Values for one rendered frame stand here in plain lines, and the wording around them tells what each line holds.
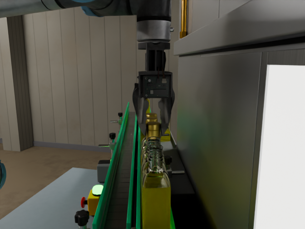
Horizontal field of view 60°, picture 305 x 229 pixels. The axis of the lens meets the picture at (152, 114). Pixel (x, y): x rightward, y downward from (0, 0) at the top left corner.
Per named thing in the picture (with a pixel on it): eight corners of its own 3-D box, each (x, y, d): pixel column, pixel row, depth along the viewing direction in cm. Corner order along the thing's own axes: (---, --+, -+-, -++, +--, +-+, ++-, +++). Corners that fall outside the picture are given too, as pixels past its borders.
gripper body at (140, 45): (137, 101, 55) (136, 41, 53) (137, 96, 64) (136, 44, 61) (173, 100, 56) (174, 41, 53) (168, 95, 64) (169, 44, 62)
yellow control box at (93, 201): (107, 216, 97) (106, 197, 95) (86, 216, 97) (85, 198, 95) (109, 206, 104) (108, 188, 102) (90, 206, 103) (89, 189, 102)
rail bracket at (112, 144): (115, 164, 113) (115, 134, 110) (98, 165, 112) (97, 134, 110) (116, 161, 117) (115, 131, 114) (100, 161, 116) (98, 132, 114)
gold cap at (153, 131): (161, 142, 63) (161, 124, 62) (146, 142, 63) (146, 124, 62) (159, 138, 67) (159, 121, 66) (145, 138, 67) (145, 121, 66)
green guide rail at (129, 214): (131, 255, 59) (130, 222, 57) (127, 255, 59) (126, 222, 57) (137, 111, 230) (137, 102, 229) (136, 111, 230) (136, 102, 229)
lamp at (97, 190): (103, 196, 97) (103, 188, 96) (91, 196, 96) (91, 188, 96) (105, 190, 101) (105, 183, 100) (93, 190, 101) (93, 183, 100)
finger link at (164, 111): (163, 140, 59) (157, 100, 57) (160, 133, 65) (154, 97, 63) (177, 138, 59) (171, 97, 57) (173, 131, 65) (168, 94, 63)
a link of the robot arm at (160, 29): (136, 24, 61) (171, 25, 61) (136, 45, 62) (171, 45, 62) (136, 19, 53) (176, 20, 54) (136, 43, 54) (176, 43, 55)
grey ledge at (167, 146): (194, 219, 89) (195, 188, 87) (168, 220, 89) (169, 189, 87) (166, 138, 182) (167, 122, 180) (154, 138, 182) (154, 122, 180)
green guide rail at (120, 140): (98, 256, 59) (96, 223, 57) (93, 256, 59) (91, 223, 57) (129, 111, 230) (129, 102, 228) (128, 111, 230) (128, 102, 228)
